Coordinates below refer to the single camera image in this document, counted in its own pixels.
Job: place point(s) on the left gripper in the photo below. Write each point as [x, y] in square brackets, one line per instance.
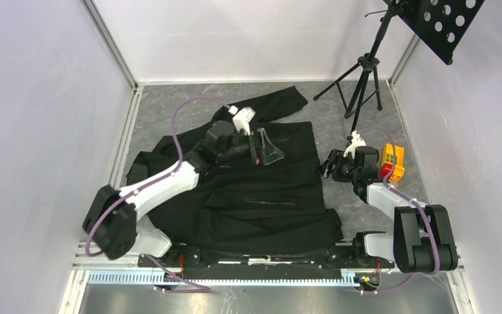
[270, 152]

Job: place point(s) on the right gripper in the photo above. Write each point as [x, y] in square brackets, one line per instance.
[335, 157]

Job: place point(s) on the black zip jacket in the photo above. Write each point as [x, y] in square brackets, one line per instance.
[240, 207]

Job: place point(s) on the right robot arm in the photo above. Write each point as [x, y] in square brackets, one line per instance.
[422, 240]

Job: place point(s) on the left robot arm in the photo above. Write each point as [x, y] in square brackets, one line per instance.
[117, 221]

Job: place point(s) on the yellow red toy block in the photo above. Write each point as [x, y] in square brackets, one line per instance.
[393, 158]

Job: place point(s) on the black tripod stand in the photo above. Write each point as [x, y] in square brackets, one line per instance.
[369, 66]

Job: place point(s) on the black perforated stand plate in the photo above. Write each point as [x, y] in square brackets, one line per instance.
[440, 24]

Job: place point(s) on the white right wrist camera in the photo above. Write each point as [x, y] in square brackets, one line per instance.
[354, 142]

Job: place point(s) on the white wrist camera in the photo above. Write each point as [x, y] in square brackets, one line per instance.
[242, 118]
[354, 142]

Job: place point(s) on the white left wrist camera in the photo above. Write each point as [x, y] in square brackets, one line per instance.
[242, 118]

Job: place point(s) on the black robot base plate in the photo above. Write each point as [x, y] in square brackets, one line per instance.
[192, 262]

